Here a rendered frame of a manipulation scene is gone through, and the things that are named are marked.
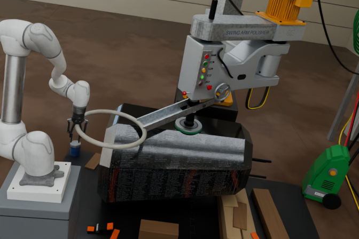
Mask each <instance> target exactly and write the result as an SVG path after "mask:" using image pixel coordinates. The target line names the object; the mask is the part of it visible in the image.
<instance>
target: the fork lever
mask: <svg viewBox="0 0 359 239"><path fill-rule="evenodd" d="M187 102H188V98H187V99H185V100H182V101H180V102H177V103H175V104H172V105H170V106H167V107H165V108H162V109H159V110H157V111H154V112H152V113H149V114H147V115H144V116H142V117H139V118H137V119H136V120H137V121H140V122H141V123H142V124H143V125H144V126H143V128H144V129H146V131H149V130H152V129H155V128H157V127H159V126H162V125H164V124H166V123H169V122H171V121H174V120H176V119H178V118H181V117H183V116H186V115H188V114H191V113H193V112H195V111H198V110H200V109H203V108H205V107H208V106H210V105H213V104H215V103H217V102H218V101H216V100H215V99H214V98H212V99H209V100H207V101H204V102H202V103H199V104H197V105H195V106H192V107H190V108H187V109H185V110H182V109H180V108H181V107H183V106H186V105H187Z"/></svg>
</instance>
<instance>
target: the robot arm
mask: <svg viewBox="0 0 359 239"><path fill-rule="evenodd" d="M0 41H1V44H2V47H3V50H4V52H5V53H6V59H5V73H4V87H3V101H2V114H1V119H0V156H2V157H4V158H7V159H10V160H13V161H17V162H18V163H19V164H21V165H22V166H23V167H25V173H24V176H23V177H22V179H21V180H20V181H19V185H20V186H47V187H53V186H54V180H55V178H58V177H63V176H64V171H59V168H60V167H59V165H54V148H53V143H52V141H51V139H50V137H49V136H48V135H47V134H46V133H44V132H42V131H32V132H30V133H27V131H26V127H25V124H24V122H23V121H22V120H21V113H22V102H23V96H24V84H25V72H26V61H27V56H28V55H29V54H30V52H31V50H33V51H36V52H39V53H42V54H43V55H44V56H45V57H46V58H47V59H48V60H49V61H50V62H51V63H52V64H53V65H54V66H55V67H54V69H53V71H52V73H51V77H52V78H51V79H50V80H49V87H50V88H51V89H52V90H53V91H54V92H55V93H57V94H59V95H61V96H63V97H67V98H69V99H70V100H71V101H72V102H73V107H72V111H73V116H72V118H70V119H69V118H68V119H67V121H68V126H67V133H69V137H70V138H71V142H72V137H73V129H74V126H75V125H76V124H79V125H80V129H81V130H82V125H81V123H82V122H85V124H84V129H83V133H85V131H86V127H87V123H88V120H86V119H84V114H85V113H86V109H87V104H88V102H89V97H90V86H89V84H88V83H87V82H86V81H77V82H76V83H75V84H74V83H73V82H72V81H71V80H70V79H68V78H67V77H66V76H65V75H62V74H63V72H64V71H65V70H66V61H65V58H64V55H63V52H62V49H61V46H60V44H59V41H58V39H57V38H56V36H55V34H54V33H53V32H52V30H51V29H50V28H49V27H47V26H46V25H44V24H42V23H35V24H33V23H31V22H28V21H23V20H18V19H8V20H3V21H1V22H0ZM71 121H73V125H72V127H71V130H69V126H70V122H71Z"/></svg>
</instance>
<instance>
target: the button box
mask: <svg viewBox="0 0 359 239"><path fill-rule="evenodd" d="M206 54H208V55H209V57H208V59H205V55H206ZM211 56H212V50H201V51H200V56H199V61H198V66H197V71H196V76H195V80H194V85H193V88H194V89H203V88H204V87H205V82H206V77H207V73H208V68H209V63H210V59H211ZM205 61H207V65H206V66H203V63H204V62H205ZM203 68H205V69H206V71H205V72H204V73H202V72H201V70H202V69H203ZM201 75H204V76H205V77H204V79H200V76H201ZM199 82H203V85H202V86H199Z"/></svg>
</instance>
